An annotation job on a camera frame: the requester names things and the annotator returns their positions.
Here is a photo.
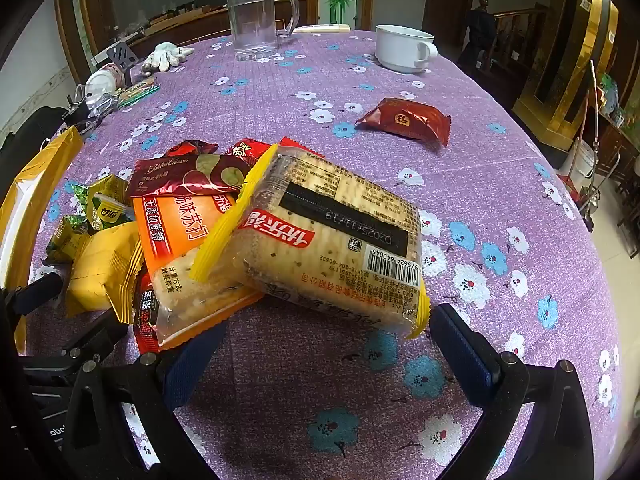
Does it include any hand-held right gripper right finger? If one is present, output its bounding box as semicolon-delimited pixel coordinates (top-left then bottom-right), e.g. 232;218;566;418
429;302;608;480

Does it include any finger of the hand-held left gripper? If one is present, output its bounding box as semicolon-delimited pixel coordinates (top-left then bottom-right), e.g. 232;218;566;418
20;310;128;368
2;275;64;316

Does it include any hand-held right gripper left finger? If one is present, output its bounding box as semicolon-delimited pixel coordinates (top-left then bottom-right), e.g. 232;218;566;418
60;317;231;480

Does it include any green yellow snack packet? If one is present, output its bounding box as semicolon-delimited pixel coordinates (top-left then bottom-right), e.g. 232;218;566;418
87;175;132;233

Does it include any orange cracker packet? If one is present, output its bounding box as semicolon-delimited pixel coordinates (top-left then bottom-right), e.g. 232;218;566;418
131;191;264;352

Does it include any yellow cardboard box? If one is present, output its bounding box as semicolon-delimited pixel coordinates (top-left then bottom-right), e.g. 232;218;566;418
0;125;84;356

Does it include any dark red nougat bar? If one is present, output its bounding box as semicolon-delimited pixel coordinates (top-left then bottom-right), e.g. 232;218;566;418
125;154;249;199

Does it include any yellow-edged cracker packet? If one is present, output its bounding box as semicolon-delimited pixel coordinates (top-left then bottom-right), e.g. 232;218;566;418
191;142;432;339

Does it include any red-brown snack packet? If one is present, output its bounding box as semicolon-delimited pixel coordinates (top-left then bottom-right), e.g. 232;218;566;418
355;97;452;149

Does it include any black red candy packet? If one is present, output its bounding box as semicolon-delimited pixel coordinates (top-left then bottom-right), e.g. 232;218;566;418
134;267;162;356

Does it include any green candy wrapper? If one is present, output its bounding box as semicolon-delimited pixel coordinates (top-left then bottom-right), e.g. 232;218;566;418
46;214;91;264

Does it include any black sofa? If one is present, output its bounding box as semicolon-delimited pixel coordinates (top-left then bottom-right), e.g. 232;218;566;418
0;106;68;161

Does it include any clear plastic bag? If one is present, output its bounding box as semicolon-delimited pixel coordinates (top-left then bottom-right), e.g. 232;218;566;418
62;85;121;126

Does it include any red snack packet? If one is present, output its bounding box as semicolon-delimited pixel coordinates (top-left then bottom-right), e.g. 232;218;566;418
226;139;275;167
164;140;220;162

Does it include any purple floral tablecloth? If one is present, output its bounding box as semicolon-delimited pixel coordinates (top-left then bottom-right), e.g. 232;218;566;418
15;27;626;480

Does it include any white plastic container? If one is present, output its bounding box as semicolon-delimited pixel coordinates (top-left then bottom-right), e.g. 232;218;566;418
84;66;126;102

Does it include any white bucket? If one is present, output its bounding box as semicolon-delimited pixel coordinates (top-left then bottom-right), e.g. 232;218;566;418
565;137;598;188

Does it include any green cracker packet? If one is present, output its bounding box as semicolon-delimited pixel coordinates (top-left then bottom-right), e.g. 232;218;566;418
116;77;162;109

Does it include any black spatula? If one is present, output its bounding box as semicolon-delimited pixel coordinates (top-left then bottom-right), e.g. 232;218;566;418
106;42;139;86

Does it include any white work glove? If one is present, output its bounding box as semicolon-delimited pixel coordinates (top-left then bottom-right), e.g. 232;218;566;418
141;42;196;74

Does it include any white ceramic cup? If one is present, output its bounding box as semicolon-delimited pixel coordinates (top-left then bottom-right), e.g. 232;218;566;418
375;24;439;74

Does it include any dark figurine statue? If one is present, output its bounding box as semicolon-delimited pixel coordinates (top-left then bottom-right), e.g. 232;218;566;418
467;0;496;68

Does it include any clear glass mug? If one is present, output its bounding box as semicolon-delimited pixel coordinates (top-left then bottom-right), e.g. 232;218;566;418
227;0;301;62

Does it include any white tube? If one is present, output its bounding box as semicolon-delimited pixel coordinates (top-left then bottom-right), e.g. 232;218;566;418
294;23;351;35

